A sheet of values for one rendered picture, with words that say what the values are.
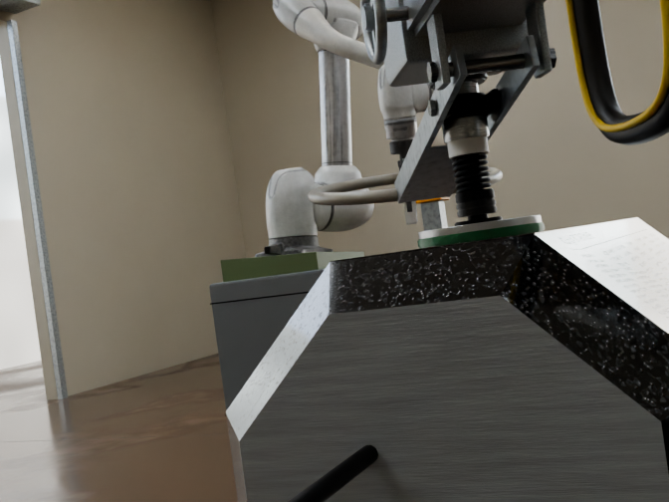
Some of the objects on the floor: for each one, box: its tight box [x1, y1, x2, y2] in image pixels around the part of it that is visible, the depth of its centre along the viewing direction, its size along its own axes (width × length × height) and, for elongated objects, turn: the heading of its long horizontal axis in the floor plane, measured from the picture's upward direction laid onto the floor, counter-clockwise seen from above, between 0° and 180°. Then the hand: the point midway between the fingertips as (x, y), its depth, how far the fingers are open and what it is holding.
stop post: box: [416, 197, 450, 231], centre depth 349 cm, size 20×20×109 cm
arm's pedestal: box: [209, 268, 326, 416], centre depth 264 cm, size 50×50×80 cm
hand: (410, 211), depth 237 cm, fingers closed on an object, 4 cm apart
